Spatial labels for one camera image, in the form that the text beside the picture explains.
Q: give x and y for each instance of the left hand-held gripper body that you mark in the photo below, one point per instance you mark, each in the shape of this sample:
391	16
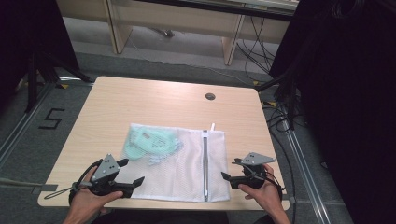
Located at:
106	169

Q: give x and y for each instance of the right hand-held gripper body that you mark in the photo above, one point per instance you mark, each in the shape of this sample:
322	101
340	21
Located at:
252	178

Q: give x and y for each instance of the mint green garment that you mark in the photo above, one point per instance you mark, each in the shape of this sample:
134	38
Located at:
149	143

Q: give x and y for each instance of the white mesh laundry bag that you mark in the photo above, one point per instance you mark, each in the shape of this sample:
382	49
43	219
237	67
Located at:
186	169

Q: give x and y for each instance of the person's right hand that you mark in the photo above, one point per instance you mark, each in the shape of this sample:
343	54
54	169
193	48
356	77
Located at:
264	194

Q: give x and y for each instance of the person's left hand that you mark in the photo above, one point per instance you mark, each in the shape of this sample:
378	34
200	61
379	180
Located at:
90	202

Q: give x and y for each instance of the person's dark trousers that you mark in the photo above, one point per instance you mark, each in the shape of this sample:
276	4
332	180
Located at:
174	217

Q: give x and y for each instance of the black metal stand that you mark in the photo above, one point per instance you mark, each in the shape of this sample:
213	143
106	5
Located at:
291	93
34	77

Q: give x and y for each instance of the black curtain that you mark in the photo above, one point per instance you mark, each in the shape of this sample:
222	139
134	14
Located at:
348	109
28	31

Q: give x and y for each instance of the dark object on floor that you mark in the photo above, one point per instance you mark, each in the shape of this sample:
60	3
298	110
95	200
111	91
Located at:
165	32

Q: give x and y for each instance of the light wooden desk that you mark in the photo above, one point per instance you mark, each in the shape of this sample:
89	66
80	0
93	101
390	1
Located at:
174	18

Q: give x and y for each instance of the metal floor rail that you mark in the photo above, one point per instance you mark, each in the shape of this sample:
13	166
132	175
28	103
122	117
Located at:
306	174
21	127

